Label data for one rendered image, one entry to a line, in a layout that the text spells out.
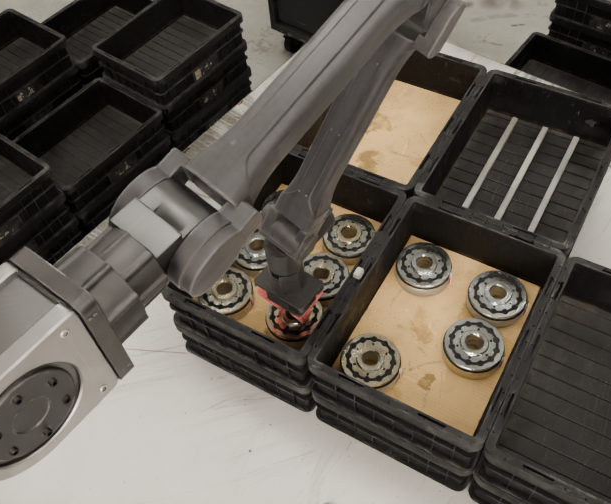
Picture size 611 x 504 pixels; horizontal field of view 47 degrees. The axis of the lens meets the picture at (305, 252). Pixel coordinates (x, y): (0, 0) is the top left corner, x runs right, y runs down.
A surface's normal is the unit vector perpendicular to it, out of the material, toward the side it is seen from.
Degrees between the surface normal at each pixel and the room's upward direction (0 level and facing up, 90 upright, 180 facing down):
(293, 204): 67
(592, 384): 0
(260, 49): 0
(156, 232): 15
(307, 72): 22
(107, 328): 90
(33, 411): 90
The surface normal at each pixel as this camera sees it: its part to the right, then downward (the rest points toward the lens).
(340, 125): -0.50, 0.43
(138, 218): 0.15, -0.44
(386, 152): -0.07, -0.59
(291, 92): -0.03, -0.24
